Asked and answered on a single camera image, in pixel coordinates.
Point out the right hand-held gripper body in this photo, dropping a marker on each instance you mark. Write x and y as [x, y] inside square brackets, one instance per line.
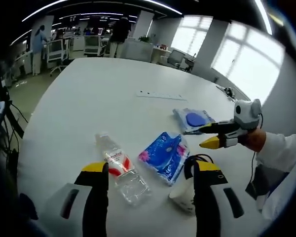
[246, 114]

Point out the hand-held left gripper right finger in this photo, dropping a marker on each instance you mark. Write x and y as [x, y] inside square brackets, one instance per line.
[204, 209]

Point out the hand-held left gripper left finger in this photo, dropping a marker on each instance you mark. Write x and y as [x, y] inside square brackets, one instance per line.
[96, 209]

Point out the white paper cup green print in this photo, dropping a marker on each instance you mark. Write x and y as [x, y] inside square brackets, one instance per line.
[185, 200]

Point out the clear pouch with blue disc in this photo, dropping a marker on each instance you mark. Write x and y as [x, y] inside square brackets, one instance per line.
[195, 118]

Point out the clear plastic bottle red label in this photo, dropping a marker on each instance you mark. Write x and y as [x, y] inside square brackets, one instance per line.
[118, 163]

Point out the blue floral tissue pack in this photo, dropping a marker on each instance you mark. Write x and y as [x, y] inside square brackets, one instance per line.
[162, 158]

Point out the person's right hand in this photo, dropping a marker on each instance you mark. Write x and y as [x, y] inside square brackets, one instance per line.
[255, 140]

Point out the wide bright window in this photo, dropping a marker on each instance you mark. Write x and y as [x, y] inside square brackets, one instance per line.
[246, 61]

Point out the white table outlet strip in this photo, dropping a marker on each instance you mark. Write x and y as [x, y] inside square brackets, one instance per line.
[160, 95]

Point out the person's white striped coat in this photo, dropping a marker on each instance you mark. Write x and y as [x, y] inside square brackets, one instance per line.
[286, 197]

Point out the white side desk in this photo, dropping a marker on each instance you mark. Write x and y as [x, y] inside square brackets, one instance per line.
[161, 53]

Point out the narrow bright window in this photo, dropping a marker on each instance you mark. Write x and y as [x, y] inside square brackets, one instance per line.
[190, 34]

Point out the short ceiling light strip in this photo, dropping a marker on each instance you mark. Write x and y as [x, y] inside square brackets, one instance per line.
[264, 17]

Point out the white table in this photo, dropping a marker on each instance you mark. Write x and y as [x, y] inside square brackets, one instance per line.
[101, 98]

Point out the white cabinet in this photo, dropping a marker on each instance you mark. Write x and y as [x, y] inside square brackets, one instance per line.
[136, 50]

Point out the potted green plant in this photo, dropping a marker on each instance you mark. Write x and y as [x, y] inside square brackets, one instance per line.
[145, 39]

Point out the white office chair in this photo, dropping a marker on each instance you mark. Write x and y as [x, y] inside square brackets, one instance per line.
[56, 49]
[91, 44]

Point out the long curved ceiling light strip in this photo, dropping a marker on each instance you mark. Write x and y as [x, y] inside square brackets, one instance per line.
[39, 12]

